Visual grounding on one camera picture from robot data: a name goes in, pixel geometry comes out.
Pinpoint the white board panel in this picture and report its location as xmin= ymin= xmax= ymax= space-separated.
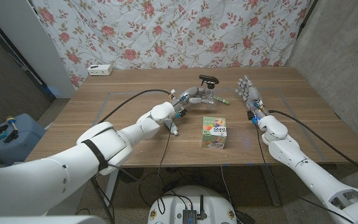
xmin=0 ymin=0 xmax=76 ymax=100

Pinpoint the floral cloth backdrop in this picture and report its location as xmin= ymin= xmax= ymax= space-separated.
xmin=31 ymin=0 xmax=312 ymax=90

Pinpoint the white power strip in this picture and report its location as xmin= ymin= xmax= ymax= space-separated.
xmin=87 ymin=63 xmax=114 ymax=77

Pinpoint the black trigger spray cap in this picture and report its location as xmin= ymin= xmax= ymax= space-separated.
xmin=198 ymin=74 xmax=220 ymax=90

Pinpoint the green whiteboard marker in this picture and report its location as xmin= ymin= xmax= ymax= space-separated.
xmin=215 ymin=95 xmax=231 ymax=106

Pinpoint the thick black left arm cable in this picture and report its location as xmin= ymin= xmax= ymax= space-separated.
xmin=96 ymin=88 xmax=174 ymax=126

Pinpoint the clear plastic bottle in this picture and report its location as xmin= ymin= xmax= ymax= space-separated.
xmin=204 ymin=88 xmax=219 ymax=110

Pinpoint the grey table leg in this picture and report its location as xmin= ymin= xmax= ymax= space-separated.
xmin=260 ymin=164 xmax=282 ymax=208

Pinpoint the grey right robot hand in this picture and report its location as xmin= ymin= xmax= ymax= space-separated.
xmin=234 ymin=74 xmax=270 ymax=121

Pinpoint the black brush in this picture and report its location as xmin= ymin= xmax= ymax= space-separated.
xmin=3 ymin=129 xmax=20 ymax=144

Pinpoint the black round disc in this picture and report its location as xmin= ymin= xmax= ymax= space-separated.
xmin=118 ymin=167 xmax=145 ymax=184

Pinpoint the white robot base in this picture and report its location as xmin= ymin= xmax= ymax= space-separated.
xmin=147 ymin=185 xmax=238 ymax=224

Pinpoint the blue plastic container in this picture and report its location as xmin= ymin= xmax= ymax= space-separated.
xmin=0 ymin=113 xmax=47 ymax=166

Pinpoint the white table leg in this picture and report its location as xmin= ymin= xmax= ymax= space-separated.
xmin=102 ymin=169 xmax=121 ymax=209

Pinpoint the yellow and blue knob tool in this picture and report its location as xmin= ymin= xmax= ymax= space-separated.
xmin=5 ymin=116 xmax=19 ymax=131

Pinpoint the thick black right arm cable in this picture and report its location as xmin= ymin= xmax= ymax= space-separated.
xmin=268 ymin=109 xmax=358 ymax=181

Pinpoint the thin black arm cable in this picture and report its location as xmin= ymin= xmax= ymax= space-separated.
xmin=156 ymin=116 xmax=174 ymax=216
xmin=254 ymin=123 xmax=356 ymax=217

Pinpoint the white toothpaste tube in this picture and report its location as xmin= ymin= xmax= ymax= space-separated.
xmin=165 ymin=119 xmax=179 ymax=136

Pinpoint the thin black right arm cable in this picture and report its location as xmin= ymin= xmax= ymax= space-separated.
xmin=254 ymin=123 xmax=356 ymax=217

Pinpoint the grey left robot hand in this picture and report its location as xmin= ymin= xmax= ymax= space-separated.
xmin=169 ymin=86 xmax=216 ymax=110

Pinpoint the black stand pole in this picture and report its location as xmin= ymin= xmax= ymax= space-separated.
xmin=296 ymin=0 xmax=319 ymax=39

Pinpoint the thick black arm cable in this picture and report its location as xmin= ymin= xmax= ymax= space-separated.
xmin=268 ymin=109 xmax=358 ymax=181
xmin=96 ymin=88 xmax=174 ymax=126

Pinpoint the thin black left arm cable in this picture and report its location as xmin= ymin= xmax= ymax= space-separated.
xmin=156 ymin=116 xmax=174 ymax=216

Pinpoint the colourful small cardboard box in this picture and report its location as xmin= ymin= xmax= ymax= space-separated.
xmin=201 ymin=116 xmax=227 ymax=150

